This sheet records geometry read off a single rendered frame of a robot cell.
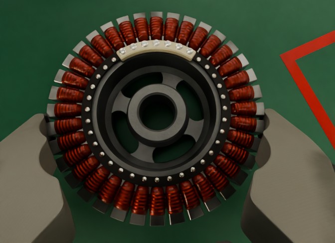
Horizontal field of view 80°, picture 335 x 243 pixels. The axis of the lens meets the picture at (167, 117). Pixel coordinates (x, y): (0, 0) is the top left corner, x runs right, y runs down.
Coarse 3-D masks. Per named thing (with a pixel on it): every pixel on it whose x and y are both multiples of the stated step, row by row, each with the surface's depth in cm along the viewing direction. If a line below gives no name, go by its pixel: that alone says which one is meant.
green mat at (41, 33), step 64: (0, 0) 15; (64, 0) 15; (128, 0) 15; (192, 0) 15; (256, 0) 15; (320, 0) 15; (0, 64) 14; (256, 64) 14; (320, 64) 14; (0, 128) 13; (128, 128) 13; (320, 128) 14; (64, 192) 13
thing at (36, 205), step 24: (48, 120) 10; (0, 144) 8; (24, 144) 8; (48, 144) 9; (0, 168) 7; (24, 168) 7; (48, 168) 8; (0, 192) 6; (24, 192) 6; (48, 192) 6; (0, 216) 6; (24, 216) 6; (48, 216) 6; (0, 240) 5; (24, 240) 5; (48, 240) 5; (72, 240) 6
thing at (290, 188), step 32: (288, 128) 9; (256, 160) 9; (288, 160) 7; (320, 160) 7; (256, 192) 6; (288, 192) 6; (320, 192) 6; (256, 224) 6; (288, 224) 5; (320, 224) 5
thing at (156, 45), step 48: (96, 48) 11; (144, 48) 10; (192, 48) 11; (96, 96) 10; (144, 96) 11; (240, 96) 10; (96, 144) 10; (144, 144) 12; (240, 144) 10; (96, 192) 10; (144, 192) 9; (192, 192) 9
